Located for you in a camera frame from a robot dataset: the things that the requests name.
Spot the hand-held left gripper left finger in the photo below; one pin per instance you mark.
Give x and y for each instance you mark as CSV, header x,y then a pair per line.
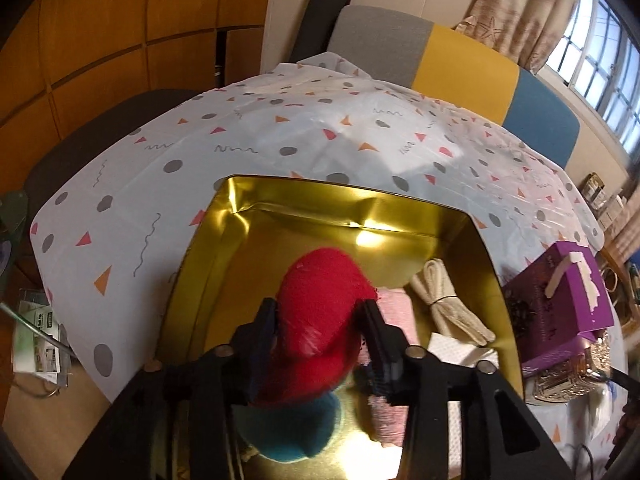
x,y
265,325

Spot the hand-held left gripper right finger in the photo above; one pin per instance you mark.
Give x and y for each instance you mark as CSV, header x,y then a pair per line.
x,y
376,332

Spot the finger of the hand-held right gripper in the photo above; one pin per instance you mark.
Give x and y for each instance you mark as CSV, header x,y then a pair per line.
x,y
625,381

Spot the pink fluffy sock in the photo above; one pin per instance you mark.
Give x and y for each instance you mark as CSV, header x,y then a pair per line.
x,y
395,310

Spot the red fuzzy cloth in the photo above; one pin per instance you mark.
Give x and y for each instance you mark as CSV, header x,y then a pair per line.
x,y
320,310

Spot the beige knitted gloves bundle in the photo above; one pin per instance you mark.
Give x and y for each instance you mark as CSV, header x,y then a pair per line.
x,y
445,305

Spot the white textured cloth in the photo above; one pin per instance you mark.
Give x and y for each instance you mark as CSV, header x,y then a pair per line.
x,y
460,355

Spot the gold metal tin box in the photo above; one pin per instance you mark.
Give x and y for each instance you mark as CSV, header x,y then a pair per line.
x,y
300,225

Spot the blue fluffy sock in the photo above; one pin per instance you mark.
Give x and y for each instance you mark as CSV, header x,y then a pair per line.
x,y
300,435

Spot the ornate gold tissue box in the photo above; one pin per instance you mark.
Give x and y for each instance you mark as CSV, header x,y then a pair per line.
x,y
555,385

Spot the purple cardboard tissue box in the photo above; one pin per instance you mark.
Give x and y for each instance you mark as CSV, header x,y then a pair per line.
x,y
550,310

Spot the beige patterned curtain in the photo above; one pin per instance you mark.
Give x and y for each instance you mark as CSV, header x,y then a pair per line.
x,y
625,230
520,5

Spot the white carton box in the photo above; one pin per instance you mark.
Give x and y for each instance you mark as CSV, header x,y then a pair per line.
x,y
614,212

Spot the brown box of bottles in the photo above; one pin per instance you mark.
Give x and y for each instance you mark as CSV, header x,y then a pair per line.
x,y
594,187

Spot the green white paper packet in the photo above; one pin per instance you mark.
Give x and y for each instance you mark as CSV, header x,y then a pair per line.
x,y
37,330

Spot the grey yellow blue sofa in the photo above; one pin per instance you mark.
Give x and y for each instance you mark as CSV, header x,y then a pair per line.
x,y
450,60

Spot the black sofa armrest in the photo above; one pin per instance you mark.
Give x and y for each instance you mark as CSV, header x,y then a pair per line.
x,y
320,15

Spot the barred window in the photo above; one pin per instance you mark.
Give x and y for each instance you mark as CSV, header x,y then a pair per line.
x,y
600,60

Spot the wooden wardrobe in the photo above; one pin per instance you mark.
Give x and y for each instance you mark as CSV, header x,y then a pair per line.
x,y
125,35

